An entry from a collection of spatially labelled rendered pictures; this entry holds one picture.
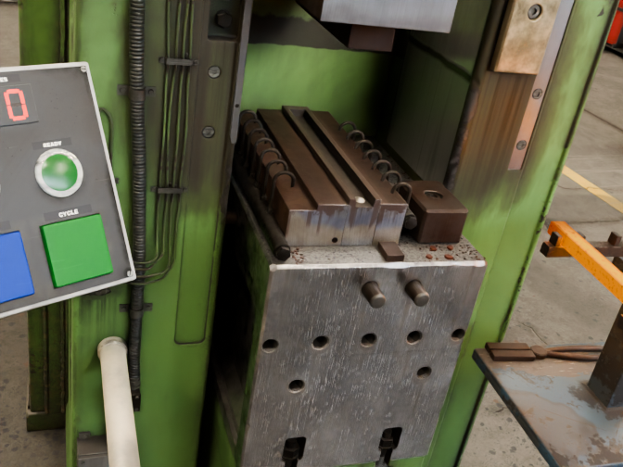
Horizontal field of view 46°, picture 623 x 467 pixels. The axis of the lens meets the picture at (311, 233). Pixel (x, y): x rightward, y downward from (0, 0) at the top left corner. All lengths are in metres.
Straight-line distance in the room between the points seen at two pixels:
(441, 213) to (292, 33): 0.53
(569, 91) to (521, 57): 0.16
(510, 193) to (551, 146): 0.12
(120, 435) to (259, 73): 0.77
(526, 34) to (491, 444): 1.36
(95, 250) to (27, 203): 0.10
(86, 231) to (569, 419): 0.84
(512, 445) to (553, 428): 1.06
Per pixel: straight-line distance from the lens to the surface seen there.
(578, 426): 1.33
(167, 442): 1.58
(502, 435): 2.38
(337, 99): 1.63
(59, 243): 0.92
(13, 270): 0.90
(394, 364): 1.31
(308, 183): 1.21
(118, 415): 1.24
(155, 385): 1.47
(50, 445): 2.11
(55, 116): 0.94
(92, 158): 0.95
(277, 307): 1.15
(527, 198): 1.52
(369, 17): 1.06
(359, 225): 1.19
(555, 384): 1.40
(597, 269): 1.23
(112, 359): 1.34
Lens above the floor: 1.49
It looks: 28 degrees down
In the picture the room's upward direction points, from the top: 10 degrees clockwise
